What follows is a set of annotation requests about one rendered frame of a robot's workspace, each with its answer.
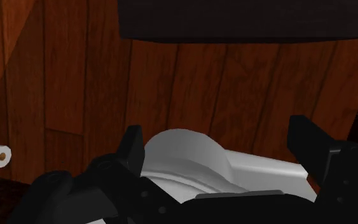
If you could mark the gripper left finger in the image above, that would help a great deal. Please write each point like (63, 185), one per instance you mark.
(116, 186)

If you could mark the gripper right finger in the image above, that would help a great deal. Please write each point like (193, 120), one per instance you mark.
(346, 173)

